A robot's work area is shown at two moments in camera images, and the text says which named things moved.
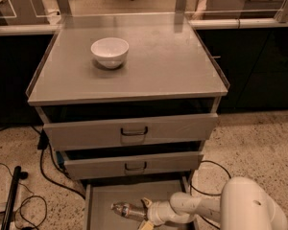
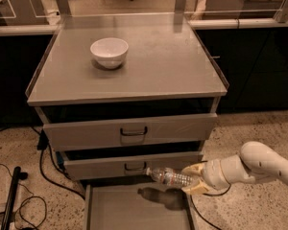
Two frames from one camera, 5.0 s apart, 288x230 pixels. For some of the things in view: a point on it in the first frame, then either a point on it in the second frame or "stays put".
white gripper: (153, 213) to (211, 174)
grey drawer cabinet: (128, 101) stays put
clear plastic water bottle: (129, 210) to (170, 176)
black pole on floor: (18, 174) stays put
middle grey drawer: (91, 164) stays put
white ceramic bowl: (109, 52) stays put
